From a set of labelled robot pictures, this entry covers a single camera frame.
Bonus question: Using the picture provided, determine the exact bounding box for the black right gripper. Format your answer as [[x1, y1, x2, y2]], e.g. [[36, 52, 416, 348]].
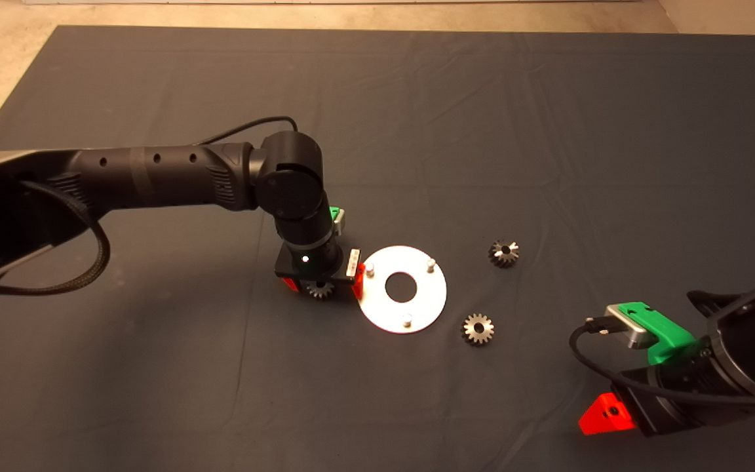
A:
[[578, 370, 683, 438]]

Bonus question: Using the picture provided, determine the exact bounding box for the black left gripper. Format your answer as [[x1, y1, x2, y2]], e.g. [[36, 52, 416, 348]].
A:
[[275, 244, 367, 300]]

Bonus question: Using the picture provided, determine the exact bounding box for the braided black arm cable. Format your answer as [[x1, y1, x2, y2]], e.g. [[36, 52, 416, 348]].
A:
[[0, 180, 111, 296]]

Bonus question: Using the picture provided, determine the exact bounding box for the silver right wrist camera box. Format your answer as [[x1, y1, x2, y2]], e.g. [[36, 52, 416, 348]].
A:
[[604, 304, 657, 351]]

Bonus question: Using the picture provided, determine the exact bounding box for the dark grey table cloth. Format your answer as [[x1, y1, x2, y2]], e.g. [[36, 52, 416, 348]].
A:
[[0, 25, 755, 472]]

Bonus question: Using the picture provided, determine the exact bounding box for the green right camera mount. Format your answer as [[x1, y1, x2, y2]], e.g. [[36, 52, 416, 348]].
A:
[[617, 302, 699, 365]]

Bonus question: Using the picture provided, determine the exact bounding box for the black left camera cable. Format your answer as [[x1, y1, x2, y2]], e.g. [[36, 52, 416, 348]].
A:
[[197, 116, 299, 146]]

